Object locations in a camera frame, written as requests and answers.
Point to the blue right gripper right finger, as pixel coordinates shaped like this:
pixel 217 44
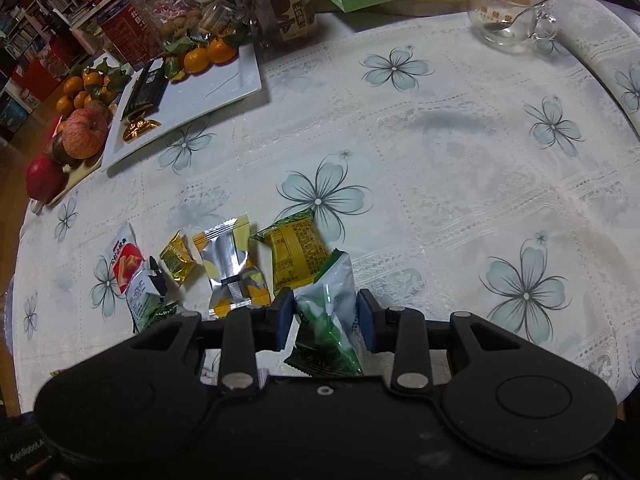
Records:
pixel 371 320

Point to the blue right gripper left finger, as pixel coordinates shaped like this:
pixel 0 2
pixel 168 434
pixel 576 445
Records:
pixel 279 319

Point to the green white snack packet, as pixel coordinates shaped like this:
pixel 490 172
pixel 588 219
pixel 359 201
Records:
pixel 326 310

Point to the silver yellow snack packet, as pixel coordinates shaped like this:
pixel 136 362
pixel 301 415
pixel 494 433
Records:
pixel 234 277

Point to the yellow green pea packet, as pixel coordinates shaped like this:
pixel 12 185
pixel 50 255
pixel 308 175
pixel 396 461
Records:
pixel 297 250

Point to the small gold candy packet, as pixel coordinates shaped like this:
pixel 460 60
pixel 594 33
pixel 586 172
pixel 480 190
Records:
pixel 177 259

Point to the long white snack packet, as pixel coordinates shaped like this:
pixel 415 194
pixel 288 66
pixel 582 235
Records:
pixel 146 296

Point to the red white hawthorn packet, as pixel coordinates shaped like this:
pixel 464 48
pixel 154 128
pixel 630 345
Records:
pixel 124 256

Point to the white floral tablecloth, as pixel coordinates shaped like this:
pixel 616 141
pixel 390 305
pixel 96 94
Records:
pixel 456 176

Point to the gold chocolate coin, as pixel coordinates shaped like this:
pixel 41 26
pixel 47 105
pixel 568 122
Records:
pixel 138 128

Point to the white rectangular plate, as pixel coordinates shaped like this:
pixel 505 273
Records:
pixel 191 99

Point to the wooden fruit tray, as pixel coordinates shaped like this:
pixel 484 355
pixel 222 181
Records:
pixel 97 86

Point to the black snack packet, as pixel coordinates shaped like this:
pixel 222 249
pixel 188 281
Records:
pixel 148 90

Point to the large pink-orange apple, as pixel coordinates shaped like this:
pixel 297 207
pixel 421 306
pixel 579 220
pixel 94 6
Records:
pixel 84 133

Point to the mandarin orange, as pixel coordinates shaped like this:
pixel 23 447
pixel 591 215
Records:
pixel 196 61
pixel 220 53

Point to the red apple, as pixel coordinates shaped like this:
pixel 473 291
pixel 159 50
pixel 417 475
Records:
pixel 44 179

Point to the red tin can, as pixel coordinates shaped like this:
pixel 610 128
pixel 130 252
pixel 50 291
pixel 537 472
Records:
pixel 123 26

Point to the metal spoon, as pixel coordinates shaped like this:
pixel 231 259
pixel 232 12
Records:
pixel 508 22

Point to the clear glass jar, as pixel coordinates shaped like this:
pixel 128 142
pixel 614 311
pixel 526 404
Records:
pixel 174 25

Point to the glass cup with handle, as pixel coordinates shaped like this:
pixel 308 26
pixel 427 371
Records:
pixel 534 26

